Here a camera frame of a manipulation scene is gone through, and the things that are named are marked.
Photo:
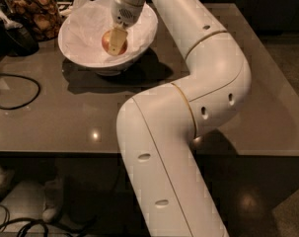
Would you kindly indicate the white shoe right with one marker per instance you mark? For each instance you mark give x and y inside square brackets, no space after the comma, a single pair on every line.
[53,199]

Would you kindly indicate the white ceramic bowl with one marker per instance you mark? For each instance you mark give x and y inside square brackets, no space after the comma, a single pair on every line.
[103,64]

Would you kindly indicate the red yellow apple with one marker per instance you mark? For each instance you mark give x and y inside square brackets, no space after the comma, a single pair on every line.
[105,41]

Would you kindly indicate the glass jar of dried chips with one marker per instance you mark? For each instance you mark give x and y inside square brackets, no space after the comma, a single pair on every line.
[41,16]

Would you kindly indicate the white paper liner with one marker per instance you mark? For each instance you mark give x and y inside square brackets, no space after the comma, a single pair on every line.
[83,30]

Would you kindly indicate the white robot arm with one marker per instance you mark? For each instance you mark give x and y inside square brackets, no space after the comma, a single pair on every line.
[156,127]

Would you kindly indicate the black round device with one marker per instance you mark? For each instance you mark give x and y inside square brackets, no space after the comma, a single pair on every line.
[20,39]

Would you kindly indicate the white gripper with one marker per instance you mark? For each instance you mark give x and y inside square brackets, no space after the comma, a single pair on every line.
[125,13]

